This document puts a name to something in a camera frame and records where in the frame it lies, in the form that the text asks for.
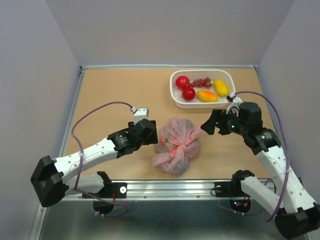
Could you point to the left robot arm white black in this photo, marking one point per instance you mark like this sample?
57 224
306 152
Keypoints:
55 178

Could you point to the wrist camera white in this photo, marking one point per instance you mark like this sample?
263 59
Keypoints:
234 104
139 114

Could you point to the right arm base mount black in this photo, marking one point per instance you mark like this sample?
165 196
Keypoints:
226 189

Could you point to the pink plastic bag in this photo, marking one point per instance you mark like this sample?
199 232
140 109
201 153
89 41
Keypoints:
178 145

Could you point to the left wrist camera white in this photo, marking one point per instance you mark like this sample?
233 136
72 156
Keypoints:
139 114

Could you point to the aluminium front rail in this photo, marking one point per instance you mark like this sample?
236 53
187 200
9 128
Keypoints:
173 189

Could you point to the red apple upper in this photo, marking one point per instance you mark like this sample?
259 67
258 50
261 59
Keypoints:
182 82

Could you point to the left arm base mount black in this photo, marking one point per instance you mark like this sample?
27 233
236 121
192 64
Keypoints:
100 185

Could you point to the red apple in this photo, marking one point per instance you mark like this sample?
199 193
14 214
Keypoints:
182 82
188 94

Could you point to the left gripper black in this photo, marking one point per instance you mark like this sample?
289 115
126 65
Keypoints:
152 139

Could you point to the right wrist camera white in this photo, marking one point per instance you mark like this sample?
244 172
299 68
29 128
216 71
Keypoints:
234 104

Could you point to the yellow lemon fruit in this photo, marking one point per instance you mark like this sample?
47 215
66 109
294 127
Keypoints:
221 88

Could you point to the red apple lower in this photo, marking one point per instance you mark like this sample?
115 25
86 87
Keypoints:
188 94

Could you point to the red grape bunch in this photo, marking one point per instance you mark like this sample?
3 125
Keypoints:
201 83

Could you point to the white plastic basket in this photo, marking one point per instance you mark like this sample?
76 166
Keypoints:
196 103

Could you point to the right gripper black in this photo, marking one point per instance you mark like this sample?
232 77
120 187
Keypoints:
214 120

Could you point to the orange yellow mango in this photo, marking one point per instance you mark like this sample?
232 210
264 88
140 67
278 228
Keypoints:
207 96

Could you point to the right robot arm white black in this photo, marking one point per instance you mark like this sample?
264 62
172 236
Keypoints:
293 210

